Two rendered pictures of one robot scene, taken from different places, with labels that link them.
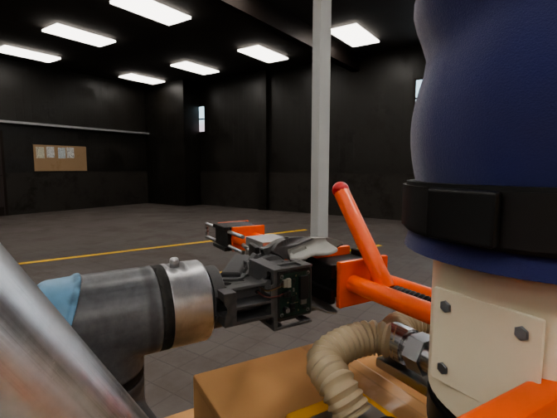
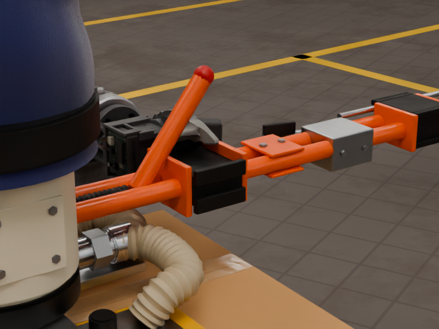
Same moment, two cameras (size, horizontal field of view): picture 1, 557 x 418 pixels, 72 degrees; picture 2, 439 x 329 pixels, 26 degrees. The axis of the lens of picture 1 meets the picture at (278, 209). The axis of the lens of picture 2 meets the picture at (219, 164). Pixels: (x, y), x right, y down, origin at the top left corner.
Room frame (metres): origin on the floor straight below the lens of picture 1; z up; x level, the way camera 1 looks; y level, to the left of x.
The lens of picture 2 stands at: (0.46, -1.11, 1.51)
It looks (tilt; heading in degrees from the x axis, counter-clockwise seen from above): 20 degrees down; 85
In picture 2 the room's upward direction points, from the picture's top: straight up
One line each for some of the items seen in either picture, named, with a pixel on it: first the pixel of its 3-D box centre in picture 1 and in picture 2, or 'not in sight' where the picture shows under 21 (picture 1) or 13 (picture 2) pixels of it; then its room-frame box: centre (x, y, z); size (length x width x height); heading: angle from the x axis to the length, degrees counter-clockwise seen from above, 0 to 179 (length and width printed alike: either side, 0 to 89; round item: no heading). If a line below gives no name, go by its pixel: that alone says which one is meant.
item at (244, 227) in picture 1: (240, 235); (415, 121); (0.83, 0.08, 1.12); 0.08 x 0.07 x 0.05; 30
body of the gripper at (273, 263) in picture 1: (254, 290); (133, 143); (0.45, 0.03, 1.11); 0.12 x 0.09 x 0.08; 121
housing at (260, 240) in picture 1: (268, 249); (336, 143); (0.71, 0.02, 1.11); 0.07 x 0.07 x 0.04; 30
